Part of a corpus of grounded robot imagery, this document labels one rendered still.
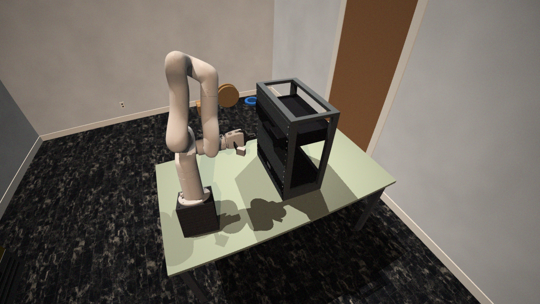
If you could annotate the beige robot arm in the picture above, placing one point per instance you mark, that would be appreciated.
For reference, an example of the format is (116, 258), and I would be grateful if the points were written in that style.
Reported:
(180, 137)

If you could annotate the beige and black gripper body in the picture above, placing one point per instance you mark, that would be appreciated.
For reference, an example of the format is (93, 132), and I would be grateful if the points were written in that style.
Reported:
(234, 136)

